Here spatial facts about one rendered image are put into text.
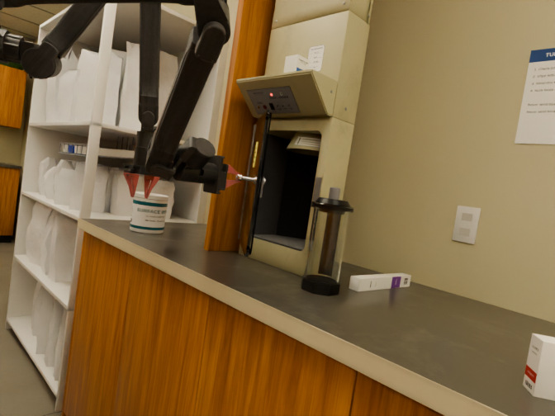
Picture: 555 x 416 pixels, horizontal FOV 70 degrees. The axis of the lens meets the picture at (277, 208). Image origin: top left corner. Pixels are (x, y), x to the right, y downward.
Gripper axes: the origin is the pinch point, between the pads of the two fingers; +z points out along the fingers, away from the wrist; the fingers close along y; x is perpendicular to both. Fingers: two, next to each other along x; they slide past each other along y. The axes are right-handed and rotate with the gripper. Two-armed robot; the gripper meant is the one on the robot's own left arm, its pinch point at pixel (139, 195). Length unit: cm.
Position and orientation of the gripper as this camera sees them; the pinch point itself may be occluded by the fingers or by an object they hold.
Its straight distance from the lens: 130.2
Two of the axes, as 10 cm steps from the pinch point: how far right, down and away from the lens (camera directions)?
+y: 7.0, 0.5, 7.1
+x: -7.0, -1.4, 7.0
